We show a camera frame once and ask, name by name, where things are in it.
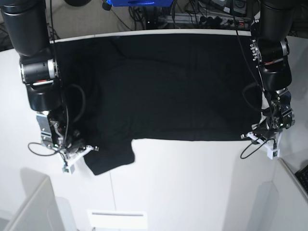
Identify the white slotted tray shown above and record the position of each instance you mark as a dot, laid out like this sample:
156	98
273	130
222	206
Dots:
129	220

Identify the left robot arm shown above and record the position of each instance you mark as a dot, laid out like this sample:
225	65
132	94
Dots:
270	49

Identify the blue box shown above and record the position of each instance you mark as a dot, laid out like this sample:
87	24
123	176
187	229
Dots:
145	3

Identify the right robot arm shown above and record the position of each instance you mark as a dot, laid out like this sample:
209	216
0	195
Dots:
27	28

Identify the white power strip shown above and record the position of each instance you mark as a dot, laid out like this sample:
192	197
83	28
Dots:
198	20

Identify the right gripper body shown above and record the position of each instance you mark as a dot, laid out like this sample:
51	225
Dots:
76	150

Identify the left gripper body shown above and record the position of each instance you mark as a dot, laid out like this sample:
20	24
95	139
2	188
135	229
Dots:
266	134

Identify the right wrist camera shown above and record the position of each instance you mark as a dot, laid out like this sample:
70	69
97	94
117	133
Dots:
69	169

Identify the black device with LED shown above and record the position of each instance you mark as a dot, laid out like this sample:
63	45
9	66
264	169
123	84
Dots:
152	14

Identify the white table partition left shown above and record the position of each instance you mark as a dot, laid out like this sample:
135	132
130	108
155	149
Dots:
39	211

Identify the white table partition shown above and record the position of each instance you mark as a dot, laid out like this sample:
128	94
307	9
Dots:
39	211
281	204

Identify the white table partition right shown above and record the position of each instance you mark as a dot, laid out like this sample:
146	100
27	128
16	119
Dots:
281	204

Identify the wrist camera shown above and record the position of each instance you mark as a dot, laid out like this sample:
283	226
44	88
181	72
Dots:
273	153
69	169

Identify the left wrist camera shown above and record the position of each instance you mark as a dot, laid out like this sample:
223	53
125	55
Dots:
273	153

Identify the black T-shirt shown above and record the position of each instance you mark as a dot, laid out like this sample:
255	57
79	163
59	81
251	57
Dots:
185	87

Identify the black keyboard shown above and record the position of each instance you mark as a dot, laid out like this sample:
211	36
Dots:
302	176

